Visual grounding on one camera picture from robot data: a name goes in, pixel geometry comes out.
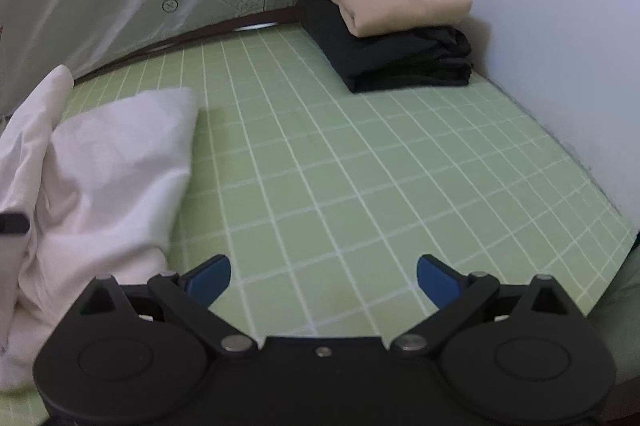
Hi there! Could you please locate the folded black garment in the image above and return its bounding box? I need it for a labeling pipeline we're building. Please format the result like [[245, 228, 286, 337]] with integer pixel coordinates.
[[296, 0, 475, 94]]

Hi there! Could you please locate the folded beige garment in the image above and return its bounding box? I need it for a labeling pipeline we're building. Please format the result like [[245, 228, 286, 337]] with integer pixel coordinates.
[[301, 0, 474, 39]]

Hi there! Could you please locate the pale green bed sheet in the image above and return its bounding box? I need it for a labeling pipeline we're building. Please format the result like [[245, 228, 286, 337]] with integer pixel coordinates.
[[589, 251, 640, 359]]

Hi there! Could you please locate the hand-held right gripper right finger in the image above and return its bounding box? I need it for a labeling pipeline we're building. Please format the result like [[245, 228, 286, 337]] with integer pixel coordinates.
[[390, 255, 576, 359]]

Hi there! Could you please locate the white garment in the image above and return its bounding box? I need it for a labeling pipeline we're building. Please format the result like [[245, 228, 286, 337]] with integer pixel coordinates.
[[0, 65, 200, 393]]

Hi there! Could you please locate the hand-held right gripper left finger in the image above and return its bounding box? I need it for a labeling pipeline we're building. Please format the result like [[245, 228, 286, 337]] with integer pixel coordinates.
[[75, 255, 259, 359]]

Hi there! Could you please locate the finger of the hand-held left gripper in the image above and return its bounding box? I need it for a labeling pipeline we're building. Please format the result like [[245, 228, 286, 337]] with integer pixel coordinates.
[[0, 212, 30, 235]]

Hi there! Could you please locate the green checked mat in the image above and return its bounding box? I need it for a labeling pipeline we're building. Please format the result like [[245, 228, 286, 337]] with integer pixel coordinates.
[[0, 19, 637, 426]]

